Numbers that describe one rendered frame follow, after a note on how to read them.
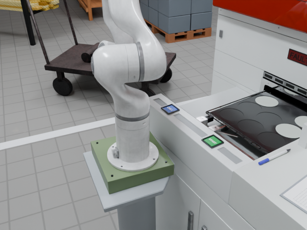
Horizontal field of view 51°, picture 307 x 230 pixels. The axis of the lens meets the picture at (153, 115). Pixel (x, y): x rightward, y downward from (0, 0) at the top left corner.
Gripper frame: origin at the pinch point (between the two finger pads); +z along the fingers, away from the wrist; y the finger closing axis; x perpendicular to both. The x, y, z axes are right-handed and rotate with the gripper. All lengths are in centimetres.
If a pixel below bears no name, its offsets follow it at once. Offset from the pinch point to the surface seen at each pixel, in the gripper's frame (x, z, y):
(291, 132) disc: -49, 22, -42
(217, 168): -40, -15, -54
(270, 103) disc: -37, 33, -26
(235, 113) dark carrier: -29.2, 15.5, -30.7
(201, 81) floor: 118, 177, 56
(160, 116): -15.0, -15.1, -30.9
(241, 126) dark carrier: -34, 11, -37
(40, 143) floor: 159, 6, -13
